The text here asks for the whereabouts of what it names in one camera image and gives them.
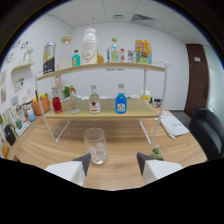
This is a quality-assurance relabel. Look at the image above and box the clear glass with ice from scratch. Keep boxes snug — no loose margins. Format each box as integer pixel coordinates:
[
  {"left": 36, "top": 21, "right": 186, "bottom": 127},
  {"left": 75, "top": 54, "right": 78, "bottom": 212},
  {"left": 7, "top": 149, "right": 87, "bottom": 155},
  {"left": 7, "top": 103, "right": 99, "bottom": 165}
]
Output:
[{"left": 83, "top": 127, "right": 109, "bottom": 166}]

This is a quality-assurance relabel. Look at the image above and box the blue curacao bottle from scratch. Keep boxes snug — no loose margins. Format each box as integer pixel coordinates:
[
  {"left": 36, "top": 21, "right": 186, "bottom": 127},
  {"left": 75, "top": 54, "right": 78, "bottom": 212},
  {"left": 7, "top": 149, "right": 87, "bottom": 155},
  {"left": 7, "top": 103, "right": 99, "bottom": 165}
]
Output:
[{"left": 114, "top": 83, "right": 128, "bottom": 115}]

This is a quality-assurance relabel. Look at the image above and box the small white and blue bottle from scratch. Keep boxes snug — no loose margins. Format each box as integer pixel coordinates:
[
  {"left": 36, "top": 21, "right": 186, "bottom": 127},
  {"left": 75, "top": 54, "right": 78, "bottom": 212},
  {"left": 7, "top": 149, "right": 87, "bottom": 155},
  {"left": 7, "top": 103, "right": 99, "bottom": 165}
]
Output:
[{"left": 26, "top": 107, "right": 37, "bottom": 123}]

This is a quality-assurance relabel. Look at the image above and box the glass jar with limes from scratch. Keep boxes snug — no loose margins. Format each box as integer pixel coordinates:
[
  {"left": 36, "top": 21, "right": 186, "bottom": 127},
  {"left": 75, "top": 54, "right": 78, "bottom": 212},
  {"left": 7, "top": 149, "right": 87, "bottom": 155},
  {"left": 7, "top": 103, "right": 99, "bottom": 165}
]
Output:
[{"left": 149, "top": 144, "right": 167, "bottom": 162}]

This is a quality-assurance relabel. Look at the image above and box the glass jar with cork lid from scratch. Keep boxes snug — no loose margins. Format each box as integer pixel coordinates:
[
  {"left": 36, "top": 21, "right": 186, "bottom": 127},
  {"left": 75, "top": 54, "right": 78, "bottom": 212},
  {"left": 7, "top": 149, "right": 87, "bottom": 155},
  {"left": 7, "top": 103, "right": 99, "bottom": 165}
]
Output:
[{"left": 59, "top": 35, "right": 73, "bottom": 70}]

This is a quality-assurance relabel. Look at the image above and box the black handbag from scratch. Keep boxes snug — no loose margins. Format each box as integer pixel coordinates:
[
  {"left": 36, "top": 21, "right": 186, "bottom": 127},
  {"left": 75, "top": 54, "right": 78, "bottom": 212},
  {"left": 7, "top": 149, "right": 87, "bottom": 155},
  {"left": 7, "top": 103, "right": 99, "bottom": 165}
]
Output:
[{"left": 3, "top": 124, "right": 17, "bottom": 146}]

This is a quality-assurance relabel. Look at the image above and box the clear bottle with green cap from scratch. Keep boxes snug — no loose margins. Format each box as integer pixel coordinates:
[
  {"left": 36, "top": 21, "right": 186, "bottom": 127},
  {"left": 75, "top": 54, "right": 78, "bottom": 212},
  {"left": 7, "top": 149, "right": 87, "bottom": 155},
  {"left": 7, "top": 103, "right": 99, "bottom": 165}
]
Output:
[{"left": 109, "top": 37, "right": 122, "bottom": 64}]

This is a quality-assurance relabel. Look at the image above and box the white folded cloth bag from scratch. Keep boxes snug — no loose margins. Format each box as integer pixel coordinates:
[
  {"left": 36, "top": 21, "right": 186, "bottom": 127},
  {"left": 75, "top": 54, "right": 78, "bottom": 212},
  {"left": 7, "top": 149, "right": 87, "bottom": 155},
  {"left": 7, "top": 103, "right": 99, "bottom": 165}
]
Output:
[{"left": 159, "top": 114, "right": 190, "bottom": 140}]

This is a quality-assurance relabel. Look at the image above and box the black chair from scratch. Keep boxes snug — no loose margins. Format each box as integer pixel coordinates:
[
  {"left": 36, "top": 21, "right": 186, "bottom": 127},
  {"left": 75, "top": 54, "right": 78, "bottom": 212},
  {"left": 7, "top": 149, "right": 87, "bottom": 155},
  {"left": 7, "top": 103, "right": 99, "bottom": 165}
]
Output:
[{"left": 188, "top": 106, "right": 224, "bottom": 162}]

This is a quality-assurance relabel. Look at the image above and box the yellow printed drink can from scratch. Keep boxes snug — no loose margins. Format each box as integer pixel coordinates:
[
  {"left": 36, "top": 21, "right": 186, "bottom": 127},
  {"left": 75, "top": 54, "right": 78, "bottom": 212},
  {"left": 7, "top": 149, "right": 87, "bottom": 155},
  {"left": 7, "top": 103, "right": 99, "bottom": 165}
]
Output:
[{"left": 134, "top": 39, "right": 153, "bottom": 65}]

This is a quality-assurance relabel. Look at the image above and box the orange basket with fruit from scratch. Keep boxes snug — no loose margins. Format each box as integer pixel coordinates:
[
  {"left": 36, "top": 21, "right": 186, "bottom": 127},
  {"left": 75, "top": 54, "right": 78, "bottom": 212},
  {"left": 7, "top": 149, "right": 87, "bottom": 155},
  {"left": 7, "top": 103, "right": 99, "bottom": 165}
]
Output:
[{"left": 31, "top": 93, "right": 51, "bottom": 117}]

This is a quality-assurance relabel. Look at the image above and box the two-tier wooden shelf rack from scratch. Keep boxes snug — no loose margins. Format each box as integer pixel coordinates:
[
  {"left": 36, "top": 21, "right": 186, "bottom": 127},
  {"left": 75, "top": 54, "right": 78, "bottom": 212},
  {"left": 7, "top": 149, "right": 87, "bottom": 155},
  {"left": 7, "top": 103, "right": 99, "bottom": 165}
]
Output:
[{"left": 34, "top": 60, "right": 169, "bottom": 147}]

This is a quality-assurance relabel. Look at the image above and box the clear bottle with red label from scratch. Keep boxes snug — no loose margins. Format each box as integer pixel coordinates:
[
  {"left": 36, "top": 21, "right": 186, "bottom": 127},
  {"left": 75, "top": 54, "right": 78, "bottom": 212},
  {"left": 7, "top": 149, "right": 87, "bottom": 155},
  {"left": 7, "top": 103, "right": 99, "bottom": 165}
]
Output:
[{"left": 88, "top": 84, "right": 102, "bottom": 115}]

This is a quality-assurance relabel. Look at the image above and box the red syrup bottle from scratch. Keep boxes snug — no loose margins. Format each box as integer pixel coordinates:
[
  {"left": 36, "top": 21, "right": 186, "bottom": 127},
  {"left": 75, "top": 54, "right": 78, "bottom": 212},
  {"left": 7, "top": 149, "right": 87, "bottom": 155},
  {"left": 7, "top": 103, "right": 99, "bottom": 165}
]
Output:
[{"left": 51, "top": 90, "right": 64, "bottom": 115}]

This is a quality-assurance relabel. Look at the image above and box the wooden wall shelf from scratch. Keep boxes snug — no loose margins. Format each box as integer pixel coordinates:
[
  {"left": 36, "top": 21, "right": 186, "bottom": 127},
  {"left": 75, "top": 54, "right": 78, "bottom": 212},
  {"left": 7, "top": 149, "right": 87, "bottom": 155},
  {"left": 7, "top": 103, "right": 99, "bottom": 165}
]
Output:
[{"left": 10, "top": 62, "right": 36, "bottom": 73}]

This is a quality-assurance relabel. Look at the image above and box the clear bottle with orange cap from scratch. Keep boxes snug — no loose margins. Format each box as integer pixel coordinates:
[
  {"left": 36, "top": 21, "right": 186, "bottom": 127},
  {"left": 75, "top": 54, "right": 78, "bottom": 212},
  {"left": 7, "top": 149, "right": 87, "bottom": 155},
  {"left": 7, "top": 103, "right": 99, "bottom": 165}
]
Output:
[{"left": 67, "top": 85, "right": 81, "bottom": 115}]

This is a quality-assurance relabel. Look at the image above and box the green potted plant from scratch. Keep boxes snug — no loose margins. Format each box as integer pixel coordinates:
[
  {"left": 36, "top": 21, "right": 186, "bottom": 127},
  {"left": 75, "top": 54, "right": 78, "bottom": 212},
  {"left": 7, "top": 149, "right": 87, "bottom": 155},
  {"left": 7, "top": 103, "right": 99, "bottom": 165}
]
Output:
[{"left": 62, "top": 85, "right": 77, "bottom": 99}]

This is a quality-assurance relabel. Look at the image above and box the white tray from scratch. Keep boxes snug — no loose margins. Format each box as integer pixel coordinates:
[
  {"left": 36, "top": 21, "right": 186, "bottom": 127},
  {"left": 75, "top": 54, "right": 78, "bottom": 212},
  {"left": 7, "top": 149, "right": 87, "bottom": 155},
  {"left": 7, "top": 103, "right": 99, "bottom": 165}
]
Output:
[{"left": 14, "top": 119, "right": 32, "bottom": 137}]

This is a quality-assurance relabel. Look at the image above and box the large white milk bottle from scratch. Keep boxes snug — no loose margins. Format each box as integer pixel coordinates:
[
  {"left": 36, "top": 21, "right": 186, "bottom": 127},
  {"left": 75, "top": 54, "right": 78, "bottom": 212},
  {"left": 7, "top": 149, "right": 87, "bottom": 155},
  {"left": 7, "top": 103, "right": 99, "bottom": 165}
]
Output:
[{"left": 81, "top": 27, "right": 99, "bottom": 65}]

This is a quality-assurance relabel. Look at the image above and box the small teal bottle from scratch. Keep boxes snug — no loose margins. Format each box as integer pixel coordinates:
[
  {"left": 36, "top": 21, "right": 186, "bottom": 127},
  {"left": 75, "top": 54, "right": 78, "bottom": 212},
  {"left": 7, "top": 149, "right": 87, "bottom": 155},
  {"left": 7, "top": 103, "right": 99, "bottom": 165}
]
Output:
[{"left": 71, "top": 49, "right": 82, "bottom": 68}]

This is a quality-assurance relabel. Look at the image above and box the ceiling air vent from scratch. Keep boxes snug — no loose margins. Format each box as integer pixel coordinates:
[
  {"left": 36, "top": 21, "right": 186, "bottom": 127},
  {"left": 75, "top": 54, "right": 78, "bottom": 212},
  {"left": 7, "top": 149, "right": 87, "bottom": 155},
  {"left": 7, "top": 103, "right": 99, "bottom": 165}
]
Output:
[{"left": 130, "top": 13, "right": 155, "bottom": 23}]

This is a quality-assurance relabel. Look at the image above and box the dark brown door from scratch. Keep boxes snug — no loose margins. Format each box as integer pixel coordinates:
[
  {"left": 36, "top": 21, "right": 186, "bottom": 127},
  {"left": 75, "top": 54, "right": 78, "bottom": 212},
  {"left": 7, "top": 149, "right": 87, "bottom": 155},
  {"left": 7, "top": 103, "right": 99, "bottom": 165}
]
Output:
[{"left": 184, "top": 43, "right": 209, "bottom": 118}]

